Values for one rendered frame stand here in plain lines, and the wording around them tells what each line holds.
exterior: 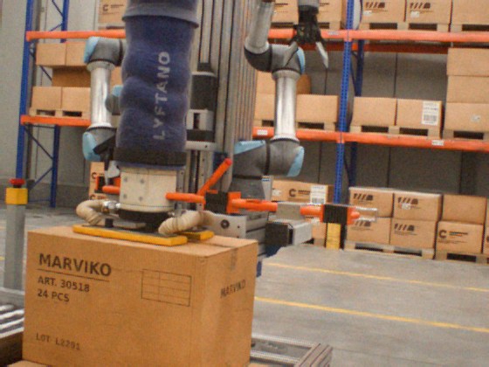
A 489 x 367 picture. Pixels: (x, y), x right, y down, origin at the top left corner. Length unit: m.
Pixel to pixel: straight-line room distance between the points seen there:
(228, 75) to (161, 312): 1.21
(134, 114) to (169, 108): 0.11
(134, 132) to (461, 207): 7.79
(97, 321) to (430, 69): 8.88
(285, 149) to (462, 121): 6.62
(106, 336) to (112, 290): 0.14
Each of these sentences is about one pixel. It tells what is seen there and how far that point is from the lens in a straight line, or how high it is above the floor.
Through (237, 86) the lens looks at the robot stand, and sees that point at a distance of 2.70.
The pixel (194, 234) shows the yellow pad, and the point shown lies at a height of 0.96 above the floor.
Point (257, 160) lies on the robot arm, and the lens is 2.45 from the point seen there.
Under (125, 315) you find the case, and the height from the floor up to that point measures 0.74.
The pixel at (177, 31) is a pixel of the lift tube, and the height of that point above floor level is 1.56.
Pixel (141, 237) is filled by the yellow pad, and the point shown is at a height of 0.96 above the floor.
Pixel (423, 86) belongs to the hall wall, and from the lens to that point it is 10.36.
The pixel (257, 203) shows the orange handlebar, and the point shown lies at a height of 1.08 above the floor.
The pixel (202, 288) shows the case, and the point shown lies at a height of 0.85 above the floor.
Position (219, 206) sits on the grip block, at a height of 1.06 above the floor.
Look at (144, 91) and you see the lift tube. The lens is 1.94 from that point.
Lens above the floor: 1.22
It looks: 3 degrees down
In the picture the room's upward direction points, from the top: 4 degrees clockwise
